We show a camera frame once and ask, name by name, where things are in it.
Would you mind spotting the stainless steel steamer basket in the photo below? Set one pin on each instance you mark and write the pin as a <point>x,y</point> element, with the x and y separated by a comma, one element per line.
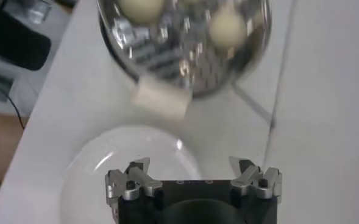
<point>167,61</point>

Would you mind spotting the round white plate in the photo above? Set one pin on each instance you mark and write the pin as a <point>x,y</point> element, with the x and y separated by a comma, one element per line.
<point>84,182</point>

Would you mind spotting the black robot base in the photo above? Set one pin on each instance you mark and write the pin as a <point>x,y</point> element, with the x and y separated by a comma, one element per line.
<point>14,39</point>

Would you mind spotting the white steamed baozi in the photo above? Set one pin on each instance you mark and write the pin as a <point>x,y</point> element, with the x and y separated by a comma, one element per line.
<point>228,29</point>
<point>141,9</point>

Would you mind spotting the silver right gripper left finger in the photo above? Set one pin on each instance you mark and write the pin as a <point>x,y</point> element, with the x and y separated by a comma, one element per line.
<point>142,181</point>

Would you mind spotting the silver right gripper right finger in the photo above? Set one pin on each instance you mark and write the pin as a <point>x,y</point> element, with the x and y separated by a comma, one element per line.
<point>246,181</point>

